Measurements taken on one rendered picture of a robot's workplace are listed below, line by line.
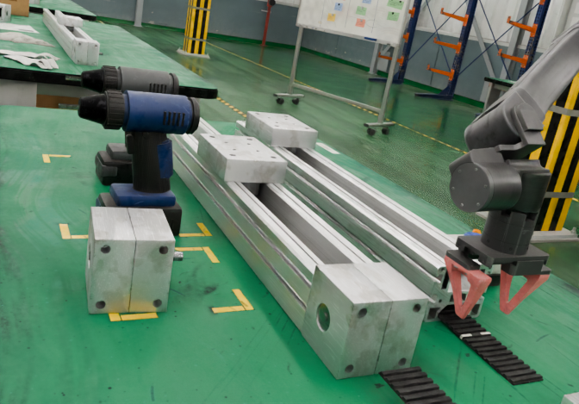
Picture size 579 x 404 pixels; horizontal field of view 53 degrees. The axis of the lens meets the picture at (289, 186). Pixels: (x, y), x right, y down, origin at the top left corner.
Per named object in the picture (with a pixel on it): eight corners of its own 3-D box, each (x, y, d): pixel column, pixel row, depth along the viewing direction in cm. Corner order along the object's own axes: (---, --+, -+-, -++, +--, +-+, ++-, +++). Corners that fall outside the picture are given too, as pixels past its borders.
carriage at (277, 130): (313, 160, 131) (318, 131, 129) (268, 158, 126) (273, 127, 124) (283, 141, 144) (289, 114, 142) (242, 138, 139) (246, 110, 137)
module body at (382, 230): (478, 317, 84) (494, 264, 82) (423, 322, 80) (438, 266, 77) (267, 155, 152) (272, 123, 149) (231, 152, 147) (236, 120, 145)
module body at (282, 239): (369, 327, 76) (382, 269, 73) (301, 334, 71) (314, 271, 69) (196, 151, 143) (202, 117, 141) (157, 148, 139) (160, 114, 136)
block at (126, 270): (186, 311, 72) (196, 240, 69) (88, 314, 67) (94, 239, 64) (172, 273, 80) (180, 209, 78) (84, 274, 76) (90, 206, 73)
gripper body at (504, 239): (451, 248, 75) (466, 195, 73) (509, 246, 79) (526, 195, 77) (487, 271, 69) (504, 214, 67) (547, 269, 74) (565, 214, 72)
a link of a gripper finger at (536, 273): (459, 301, 79) (477, 239, 76) (498, 298, 82) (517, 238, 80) (494, 329, 73) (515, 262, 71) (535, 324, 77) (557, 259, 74)
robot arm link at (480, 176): (532, 102, 72) (480, 135, 78) (470, 96, 65) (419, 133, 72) (572, 190, 68) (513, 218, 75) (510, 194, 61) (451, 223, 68)
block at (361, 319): (426, 367, 69) (445, 296, 66) (336, 380, 64) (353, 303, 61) (383, 326, 77) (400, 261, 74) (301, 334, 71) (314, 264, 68)
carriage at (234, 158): (281, 198, 101) (288, 161, 99) (221, 197, 96) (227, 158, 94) (248, 170, 115) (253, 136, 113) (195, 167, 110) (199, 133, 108)
